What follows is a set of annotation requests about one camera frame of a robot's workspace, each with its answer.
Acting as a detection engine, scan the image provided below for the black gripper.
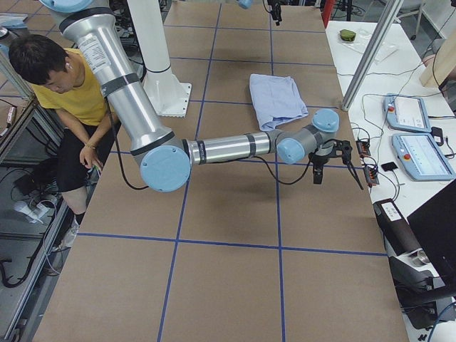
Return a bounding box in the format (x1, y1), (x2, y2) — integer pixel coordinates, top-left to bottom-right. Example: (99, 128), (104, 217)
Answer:
(269, 0), (282, 26)
(309, 138), (363, 190)

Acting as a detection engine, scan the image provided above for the light blue striped shirt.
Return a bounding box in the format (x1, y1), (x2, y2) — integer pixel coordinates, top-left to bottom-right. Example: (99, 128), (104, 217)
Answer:
(249, 73), (309, 132)

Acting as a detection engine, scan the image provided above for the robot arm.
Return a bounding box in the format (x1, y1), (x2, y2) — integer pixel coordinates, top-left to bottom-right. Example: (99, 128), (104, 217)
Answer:
(237, 0), (282, 26)
(46, 1), (356, 192)

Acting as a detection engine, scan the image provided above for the black phone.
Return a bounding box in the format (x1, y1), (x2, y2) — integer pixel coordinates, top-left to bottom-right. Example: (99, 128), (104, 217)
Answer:
(380, 162), (398, 172)

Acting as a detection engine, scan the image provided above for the green cloth pouch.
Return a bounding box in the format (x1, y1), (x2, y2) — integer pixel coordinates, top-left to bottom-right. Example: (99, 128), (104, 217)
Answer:
(339, 29), (356, 42)

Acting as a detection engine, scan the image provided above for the lower blue teach pendant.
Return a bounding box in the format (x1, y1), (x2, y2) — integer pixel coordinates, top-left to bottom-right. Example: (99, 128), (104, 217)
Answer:
(391, 133), (455, 181)

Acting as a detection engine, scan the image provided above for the blue teach pendant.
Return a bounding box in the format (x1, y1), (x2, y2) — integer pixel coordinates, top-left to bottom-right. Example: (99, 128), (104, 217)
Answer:
(391, 133), (455, 181)
(383, 93), (431, 133)

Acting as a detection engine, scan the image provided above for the upper blue teach pendant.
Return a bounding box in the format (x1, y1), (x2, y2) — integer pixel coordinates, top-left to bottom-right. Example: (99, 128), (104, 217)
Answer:
(383, 93), (431, 133)

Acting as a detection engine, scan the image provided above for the black monitor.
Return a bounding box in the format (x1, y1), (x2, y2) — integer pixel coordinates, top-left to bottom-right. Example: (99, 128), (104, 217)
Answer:
(408, 181), (455, 284)

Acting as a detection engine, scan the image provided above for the person in yellow shirt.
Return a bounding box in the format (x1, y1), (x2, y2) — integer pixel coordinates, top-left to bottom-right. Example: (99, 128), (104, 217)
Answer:
(9, 34), (120, 248)

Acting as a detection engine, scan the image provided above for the aluminium frame post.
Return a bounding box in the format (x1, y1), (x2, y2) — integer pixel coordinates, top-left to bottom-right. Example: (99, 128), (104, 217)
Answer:
(341, 0), (403, 111)

